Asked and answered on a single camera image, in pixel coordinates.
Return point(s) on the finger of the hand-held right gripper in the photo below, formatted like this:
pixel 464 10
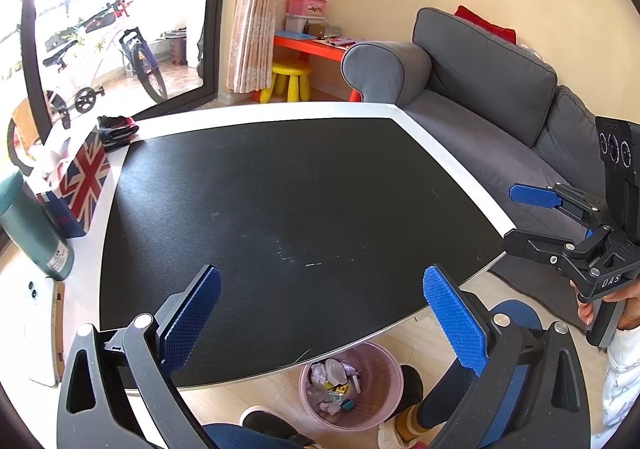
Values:
pixel 532 194
pixel 530 241

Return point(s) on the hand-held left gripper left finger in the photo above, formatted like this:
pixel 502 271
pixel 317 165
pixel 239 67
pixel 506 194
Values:
pixel 192 314

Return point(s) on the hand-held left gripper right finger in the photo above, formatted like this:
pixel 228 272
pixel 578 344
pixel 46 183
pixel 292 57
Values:
pixel 457 319

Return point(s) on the pink plastic bin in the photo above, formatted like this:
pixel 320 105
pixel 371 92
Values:
pixel 380 369

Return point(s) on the person's right forearm white sleeve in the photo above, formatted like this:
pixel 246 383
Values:
pixel 622 369

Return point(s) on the person's right hand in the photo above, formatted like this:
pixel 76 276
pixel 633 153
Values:
pixel 630 299

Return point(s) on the black shoe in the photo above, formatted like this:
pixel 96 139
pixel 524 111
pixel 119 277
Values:
pixel 412 384
pixel 260 421

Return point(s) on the person's right leg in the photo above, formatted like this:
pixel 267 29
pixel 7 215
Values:
pixel 407 421

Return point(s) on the grey sofa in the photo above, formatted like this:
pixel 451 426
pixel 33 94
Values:
pixel 475 79

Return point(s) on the white smartphone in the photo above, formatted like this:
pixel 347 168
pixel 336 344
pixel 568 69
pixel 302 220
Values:
pixel 40 329

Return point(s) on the red cushion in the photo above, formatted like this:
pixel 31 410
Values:
pixel 487 26

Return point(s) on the flag print tissue box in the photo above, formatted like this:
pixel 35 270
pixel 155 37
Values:
pixel 82 179

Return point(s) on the green insulated bottle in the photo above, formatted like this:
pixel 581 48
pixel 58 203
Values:
pixel 30 234

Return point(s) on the black red gloves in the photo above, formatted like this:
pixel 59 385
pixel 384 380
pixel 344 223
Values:
pixel 117 129

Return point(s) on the books on desk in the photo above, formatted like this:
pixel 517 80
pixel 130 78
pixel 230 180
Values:
pixel 335 41

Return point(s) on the cardboard box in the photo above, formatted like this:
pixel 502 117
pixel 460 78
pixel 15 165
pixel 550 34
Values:
pixel 25 124

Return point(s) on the yellow plastic stool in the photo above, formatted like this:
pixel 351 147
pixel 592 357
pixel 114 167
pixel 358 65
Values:
pixel 291 69

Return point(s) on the dark plastic basket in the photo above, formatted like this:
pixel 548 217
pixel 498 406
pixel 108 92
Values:
pixel 176 46

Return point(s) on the small brown box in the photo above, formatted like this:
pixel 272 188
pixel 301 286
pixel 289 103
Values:
pixel 316 29

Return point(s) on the red desk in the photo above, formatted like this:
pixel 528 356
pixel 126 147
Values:
pixel 300 45

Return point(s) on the white storage box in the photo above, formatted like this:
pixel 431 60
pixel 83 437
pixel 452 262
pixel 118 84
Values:
pixel 297 24

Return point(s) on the pink patterned curtain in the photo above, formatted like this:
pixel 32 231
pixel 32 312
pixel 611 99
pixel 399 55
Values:
pixel 252 29

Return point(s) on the pink storage box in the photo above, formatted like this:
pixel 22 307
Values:
pixel 307 4

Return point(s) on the white pink bicycle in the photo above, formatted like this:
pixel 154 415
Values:
pixel 110 24

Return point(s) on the black door frame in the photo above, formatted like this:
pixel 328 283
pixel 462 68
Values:
pixel 212 29

